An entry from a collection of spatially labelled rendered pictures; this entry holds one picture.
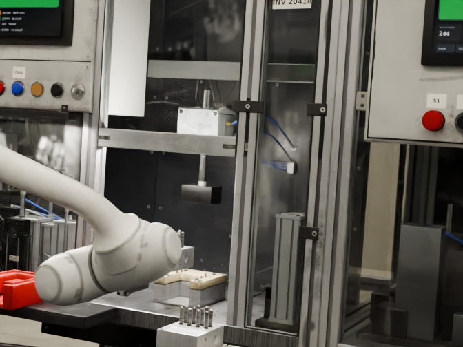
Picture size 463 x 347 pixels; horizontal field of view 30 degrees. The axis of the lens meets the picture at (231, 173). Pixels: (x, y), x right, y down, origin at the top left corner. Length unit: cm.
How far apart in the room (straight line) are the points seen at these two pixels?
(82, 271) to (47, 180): 20
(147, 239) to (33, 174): 24
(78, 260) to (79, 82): 59
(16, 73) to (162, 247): 81
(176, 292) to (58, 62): 65
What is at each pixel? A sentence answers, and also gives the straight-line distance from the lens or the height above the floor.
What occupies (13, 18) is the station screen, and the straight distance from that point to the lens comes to 224.
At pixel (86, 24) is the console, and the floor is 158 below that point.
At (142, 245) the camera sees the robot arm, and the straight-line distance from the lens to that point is 161.
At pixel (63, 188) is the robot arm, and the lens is 159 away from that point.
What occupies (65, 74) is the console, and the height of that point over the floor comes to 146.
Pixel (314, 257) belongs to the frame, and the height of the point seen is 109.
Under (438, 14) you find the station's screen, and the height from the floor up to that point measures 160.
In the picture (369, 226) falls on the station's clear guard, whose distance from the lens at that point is 186.
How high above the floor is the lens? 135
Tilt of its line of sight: 3 degrees down
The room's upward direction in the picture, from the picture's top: 4 degrees clockwise
